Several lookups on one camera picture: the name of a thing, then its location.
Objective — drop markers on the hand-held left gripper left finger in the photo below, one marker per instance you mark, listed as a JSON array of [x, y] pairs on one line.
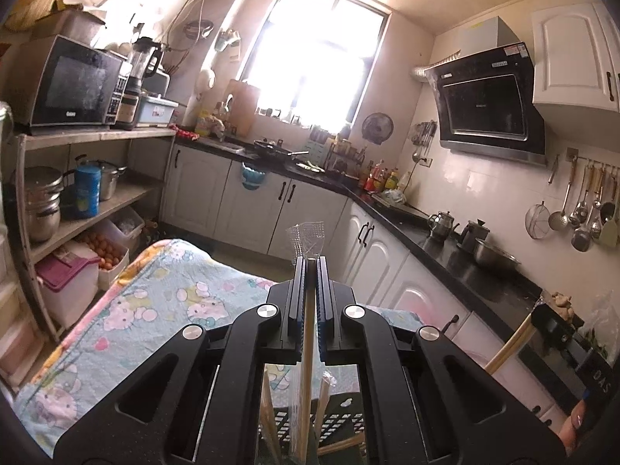
[[295, 300]]

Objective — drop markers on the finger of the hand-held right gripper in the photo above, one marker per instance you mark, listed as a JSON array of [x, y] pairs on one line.
[[557, 332]]

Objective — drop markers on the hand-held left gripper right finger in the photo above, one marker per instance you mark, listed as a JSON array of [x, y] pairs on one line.
[[323, 310]]

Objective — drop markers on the bamboo chopstick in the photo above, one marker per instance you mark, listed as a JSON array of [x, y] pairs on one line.
[[341, 443], [306, 397], [506, 339], [267, 411], [323, 397], [276, 441], [513, 351]]

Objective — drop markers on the green plastic utensil basket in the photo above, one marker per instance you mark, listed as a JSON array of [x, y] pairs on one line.
[[334, 404]]

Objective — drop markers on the person's right hand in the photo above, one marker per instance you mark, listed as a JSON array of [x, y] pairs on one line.
[[574, 428]]

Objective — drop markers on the ginger root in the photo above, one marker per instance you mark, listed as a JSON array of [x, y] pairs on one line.
[[562, 302]]

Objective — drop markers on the steel bowl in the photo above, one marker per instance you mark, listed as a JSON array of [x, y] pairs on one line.
[[496, 254]]

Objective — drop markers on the steel ladle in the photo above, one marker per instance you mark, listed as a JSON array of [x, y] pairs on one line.
[[557, 220]]

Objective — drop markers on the hanging spatula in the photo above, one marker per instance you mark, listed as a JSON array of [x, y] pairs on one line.
[[610, 230]]

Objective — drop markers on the steel spoon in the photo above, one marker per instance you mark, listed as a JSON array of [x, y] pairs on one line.
[[579, 213]]

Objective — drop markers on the dark kettle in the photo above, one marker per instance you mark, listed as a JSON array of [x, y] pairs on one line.
[[472, 235]]

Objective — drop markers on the blue hanging bin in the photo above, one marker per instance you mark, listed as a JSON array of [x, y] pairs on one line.
[[253, 177]]

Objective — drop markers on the cartoon cat printed blanket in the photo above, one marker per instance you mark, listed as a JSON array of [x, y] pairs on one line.
[[160, 300]]

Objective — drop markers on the red sauce bottle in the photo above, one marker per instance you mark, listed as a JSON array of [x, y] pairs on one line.
[[370, 179]]

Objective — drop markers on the white kitchen base cabinets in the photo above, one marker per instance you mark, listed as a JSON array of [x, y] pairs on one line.
[[203, 189]]

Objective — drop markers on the steel kettle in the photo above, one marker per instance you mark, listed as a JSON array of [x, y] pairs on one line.
[[441, 226]]

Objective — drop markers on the yellow bottle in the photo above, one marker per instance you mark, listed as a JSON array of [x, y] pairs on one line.
[[391, 180]]

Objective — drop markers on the spice rack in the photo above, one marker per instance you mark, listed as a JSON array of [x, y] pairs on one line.
[[346, 160]]

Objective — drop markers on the black frying pan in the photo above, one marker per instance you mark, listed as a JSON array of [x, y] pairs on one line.
[[273, 147]]

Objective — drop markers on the clear plastic storage container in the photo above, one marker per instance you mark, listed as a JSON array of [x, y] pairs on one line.
[[123, 227]]

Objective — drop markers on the small round fan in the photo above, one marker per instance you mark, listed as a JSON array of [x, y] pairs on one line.
[[377, 127]]

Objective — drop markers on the container of eggs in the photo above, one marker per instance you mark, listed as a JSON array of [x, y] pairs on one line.
[[104, 256]]

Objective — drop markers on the wooden cutting board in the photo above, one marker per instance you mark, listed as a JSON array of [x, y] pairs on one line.
[[244, 109]]

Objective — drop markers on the steel pot with lid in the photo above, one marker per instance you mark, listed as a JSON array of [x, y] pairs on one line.
[[112, 181]]

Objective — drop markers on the white container with pink lid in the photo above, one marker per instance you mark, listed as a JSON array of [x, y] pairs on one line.
[[68, 286]]

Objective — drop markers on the blue canister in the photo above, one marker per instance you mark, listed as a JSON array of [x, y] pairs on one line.
[[87, 193]]

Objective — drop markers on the light blue plastic bin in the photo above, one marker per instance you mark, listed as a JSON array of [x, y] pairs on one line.
[[157, 109]]

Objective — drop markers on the black range hood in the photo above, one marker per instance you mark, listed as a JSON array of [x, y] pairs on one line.
[[489, 101]]

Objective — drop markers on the window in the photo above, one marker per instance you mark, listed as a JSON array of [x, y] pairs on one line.
[[315, 53]]

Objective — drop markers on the wooden shelf unit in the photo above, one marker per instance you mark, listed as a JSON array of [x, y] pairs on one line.
[[97, 133]]

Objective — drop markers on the stacked steel pots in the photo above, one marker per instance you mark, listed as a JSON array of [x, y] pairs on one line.
[[43, 203]]

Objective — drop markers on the blender with dark base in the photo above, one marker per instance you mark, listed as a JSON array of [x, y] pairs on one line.
[[138, 77]]

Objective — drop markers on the plastic drawer tower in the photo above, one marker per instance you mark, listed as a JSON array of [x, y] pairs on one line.
[[12, 339]]

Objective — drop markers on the black microwave oven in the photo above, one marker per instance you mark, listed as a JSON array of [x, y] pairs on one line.
[[72, 85]]

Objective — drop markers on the cardboard box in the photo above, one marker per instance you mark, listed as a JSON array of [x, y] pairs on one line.
[[68, 26]]

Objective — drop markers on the utensil hanging rail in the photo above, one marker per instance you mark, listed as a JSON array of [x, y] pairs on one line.
[[581, 157]]

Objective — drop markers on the silver exhaust duct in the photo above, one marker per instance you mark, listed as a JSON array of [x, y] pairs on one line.
[[421, 72]]

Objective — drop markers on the white wall cabinet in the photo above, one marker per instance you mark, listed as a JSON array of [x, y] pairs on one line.
[[576, 58]]

